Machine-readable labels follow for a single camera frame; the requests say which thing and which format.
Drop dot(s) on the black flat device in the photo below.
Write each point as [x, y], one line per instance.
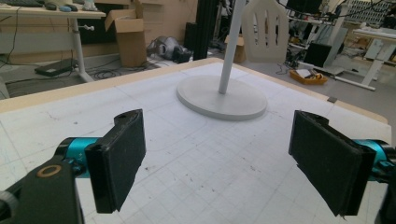
[54, 67]

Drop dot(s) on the grey bag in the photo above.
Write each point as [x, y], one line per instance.
[165, 46]

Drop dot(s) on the yellow tray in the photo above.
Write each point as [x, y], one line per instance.
[308, 80]

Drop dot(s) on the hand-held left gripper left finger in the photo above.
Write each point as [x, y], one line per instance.
[120, 161]

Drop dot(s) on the black metal column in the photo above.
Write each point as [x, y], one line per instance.
[205, 31]

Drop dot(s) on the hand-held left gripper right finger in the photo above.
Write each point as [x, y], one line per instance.
[330, 161]

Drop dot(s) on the white workbench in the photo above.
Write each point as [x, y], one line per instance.
[378, 34]

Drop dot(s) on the black square case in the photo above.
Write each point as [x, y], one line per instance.
[317, 54]

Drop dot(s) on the white stand with round base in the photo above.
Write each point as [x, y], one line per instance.
[224, 104]

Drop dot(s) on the small cardboard box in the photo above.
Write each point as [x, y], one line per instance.
[240, 51]

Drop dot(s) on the white plastic chair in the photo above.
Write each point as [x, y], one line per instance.
[264, 53]

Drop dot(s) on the tall open cardboard box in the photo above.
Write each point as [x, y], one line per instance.
[132, 46]

